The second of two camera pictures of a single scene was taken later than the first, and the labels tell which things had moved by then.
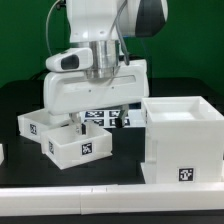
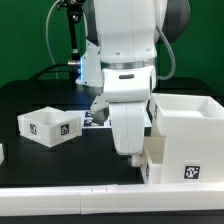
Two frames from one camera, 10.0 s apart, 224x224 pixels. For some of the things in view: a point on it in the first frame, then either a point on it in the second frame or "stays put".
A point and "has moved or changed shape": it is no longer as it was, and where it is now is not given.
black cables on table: [40, 76] stays put
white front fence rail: [113, 198] stays put
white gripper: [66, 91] → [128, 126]
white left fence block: [1, 154] stays put
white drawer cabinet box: [184, 141] has moved or changed shape
